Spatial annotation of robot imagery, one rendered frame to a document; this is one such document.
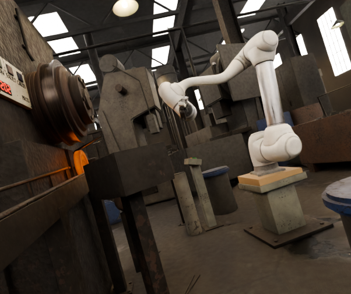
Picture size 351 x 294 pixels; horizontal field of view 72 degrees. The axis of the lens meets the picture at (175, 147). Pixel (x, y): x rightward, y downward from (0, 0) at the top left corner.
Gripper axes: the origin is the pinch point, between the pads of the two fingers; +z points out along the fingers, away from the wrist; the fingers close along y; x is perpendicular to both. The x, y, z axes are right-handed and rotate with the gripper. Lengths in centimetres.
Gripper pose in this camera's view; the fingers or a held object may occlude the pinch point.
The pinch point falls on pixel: (182, 104)
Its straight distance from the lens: 117.4
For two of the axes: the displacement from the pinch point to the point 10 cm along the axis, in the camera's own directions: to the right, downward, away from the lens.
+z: -1.4, 0.2, -9.9
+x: -9.8, -1.1, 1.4
